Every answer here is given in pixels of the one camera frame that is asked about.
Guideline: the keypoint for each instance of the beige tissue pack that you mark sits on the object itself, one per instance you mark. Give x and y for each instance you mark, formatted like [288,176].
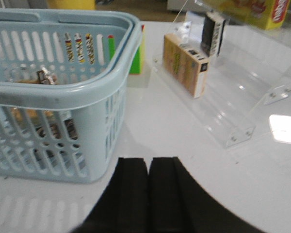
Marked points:
[188,65]

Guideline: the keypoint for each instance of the black white small box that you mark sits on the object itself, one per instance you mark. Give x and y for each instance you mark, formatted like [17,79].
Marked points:
[212,34]

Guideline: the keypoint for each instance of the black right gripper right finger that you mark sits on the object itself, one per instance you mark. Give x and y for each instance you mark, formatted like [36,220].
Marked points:
[178,204]

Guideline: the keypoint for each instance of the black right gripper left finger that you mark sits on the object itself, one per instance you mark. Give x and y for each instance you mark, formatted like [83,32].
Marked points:
[123,206]

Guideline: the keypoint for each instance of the light blue plastic basket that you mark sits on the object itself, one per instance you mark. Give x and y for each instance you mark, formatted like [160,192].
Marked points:
[72,44]

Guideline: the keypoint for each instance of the green red yellow box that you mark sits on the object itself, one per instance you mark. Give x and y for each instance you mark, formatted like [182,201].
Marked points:
[138,60]

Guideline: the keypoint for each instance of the packaged bread clear wrapper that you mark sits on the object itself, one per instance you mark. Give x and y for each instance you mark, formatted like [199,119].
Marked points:
[59,124]

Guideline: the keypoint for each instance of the clear acrylic right shelf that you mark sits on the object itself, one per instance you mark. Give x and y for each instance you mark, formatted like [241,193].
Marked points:
[248,88]

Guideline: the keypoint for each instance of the black tissue pack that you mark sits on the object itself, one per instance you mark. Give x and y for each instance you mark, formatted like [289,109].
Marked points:
[59,155]

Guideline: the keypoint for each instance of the yellow Nabati wafer box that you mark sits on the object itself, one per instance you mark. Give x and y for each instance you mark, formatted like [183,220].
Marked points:
[264,14]

